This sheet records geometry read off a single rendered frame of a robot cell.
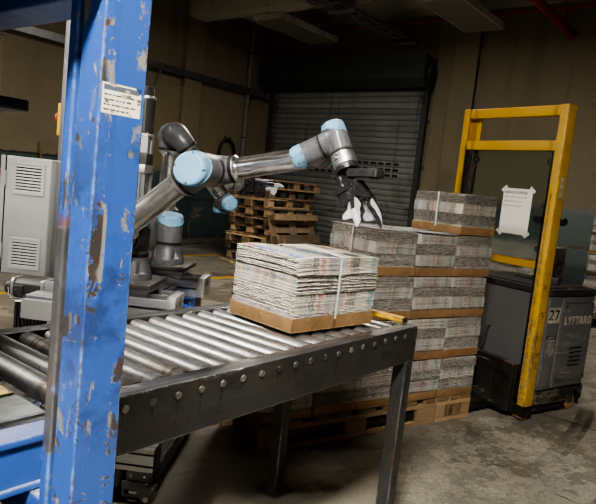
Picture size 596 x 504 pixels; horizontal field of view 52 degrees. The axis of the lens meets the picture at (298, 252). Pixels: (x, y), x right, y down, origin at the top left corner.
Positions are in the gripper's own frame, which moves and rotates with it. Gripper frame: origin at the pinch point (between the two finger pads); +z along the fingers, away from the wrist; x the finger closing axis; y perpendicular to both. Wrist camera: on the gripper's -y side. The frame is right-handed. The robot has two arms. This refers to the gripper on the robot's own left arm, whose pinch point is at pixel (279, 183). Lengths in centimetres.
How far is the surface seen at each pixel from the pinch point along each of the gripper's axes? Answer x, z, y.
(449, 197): 10, 97, -4
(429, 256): 30, 78, 26
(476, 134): -46, 148, -40
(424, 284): 31, 78, 41
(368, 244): 32, 40, 21
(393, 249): 34, 53, 22
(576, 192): -352, 572, 14
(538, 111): 1, 152, -59
